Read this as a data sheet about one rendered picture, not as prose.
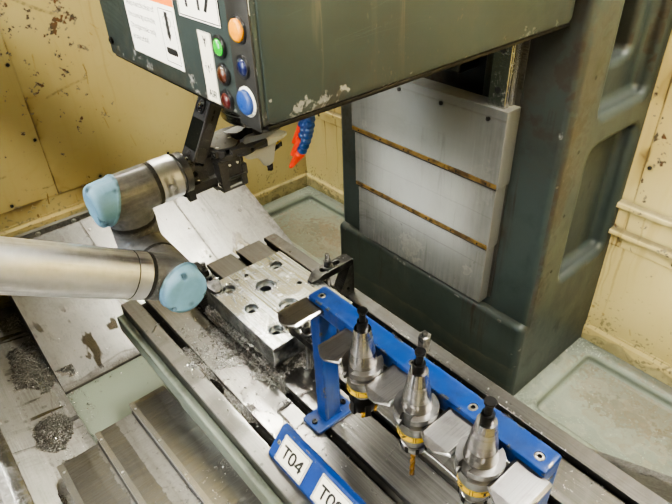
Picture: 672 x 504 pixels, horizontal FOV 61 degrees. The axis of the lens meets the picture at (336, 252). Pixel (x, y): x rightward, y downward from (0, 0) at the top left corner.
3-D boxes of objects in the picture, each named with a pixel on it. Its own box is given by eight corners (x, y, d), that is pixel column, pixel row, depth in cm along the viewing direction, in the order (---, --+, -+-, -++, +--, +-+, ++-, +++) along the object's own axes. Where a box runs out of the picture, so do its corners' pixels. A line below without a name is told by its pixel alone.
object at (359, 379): (391, 374, 87) (391, 363, 85) (360, 394, 84) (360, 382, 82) (364, 351, 91) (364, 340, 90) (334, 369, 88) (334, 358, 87)
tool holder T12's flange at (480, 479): (513, 472, 73) (516, 461, 71) (478, 497, 70) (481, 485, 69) (478, 438, 77) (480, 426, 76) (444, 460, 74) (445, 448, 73)
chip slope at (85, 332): (88, 432, 151) (57, 363, 136) (14, 309, 193) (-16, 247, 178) (341, 287, 197) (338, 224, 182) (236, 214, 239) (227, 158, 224)
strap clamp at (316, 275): (315, 314, 144) (312, 266, 135) (307, 307, 146) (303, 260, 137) (354, 291, 151) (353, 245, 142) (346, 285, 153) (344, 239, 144)
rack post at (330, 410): (319, 436, 114) (309, 327, 97) (302, 420, 117) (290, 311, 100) (355, 409, 119) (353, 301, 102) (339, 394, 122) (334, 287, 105)
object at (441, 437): (444, 464, 73) (444, 460, 73) (413, 438, 76) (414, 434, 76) (478, 433, 77) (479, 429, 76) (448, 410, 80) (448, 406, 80)
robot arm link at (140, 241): (144, 299, 95) (126, 246, 89) (119, 269, 103) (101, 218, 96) (187, 279, 99) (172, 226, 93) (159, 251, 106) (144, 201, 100)
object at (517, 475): (517, 526, 66) (518, 522, 66) (480, 494, 69) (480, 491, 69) (551, 489, 70) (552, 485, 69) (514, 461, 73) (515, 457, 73)
